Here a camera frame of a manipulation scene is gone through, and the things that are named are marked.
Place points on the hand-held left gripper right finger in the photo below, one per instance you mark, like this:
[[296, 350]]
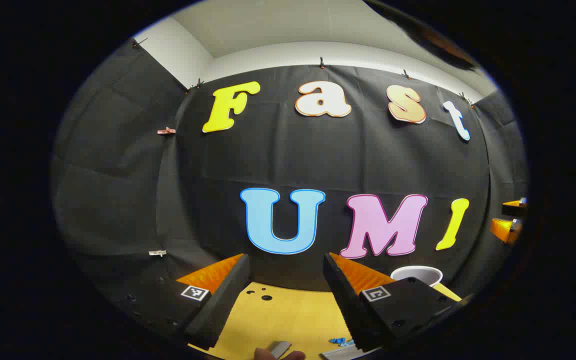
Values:
[[348, 305]]

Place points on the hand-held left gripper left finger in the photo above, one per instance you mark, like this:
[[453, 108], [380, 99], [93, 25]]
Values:
[[223, 305]]

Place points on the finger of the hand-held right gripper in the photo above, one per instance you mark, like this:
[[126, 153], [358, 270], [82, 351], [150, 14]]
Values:
[[514, 207], [505, 230]]

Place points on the dark blue paper ball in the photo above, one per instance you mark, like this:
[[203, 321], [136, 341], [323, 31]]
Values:
[[340, 341]]

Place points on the grey dustpan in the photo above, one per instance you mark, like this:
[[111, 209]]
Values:
[[343, 354]]

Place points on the small grey broom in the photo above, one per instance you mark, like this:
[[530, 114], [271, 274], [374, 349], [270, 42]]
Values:
[[279, 349]]

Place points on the white ribbed garbage bin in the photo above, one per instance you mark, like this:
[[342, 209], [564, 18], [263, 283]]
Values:
[[413, 268]]

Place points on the yellow wooden desktop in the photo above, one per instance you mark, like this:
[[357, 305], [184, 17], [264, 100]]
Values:
[[288, 320]]

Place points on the white clip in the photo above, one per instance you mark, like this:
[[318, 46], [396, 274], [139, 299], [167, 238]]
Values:
[[158, 253]]

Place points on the black backdrop cloth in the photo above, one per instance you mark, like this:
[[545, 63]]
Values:
[[318, 160]]

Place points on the pink clip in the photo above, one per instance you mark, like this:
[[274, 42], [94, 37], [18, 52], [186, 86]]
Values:
[[166, 131]]

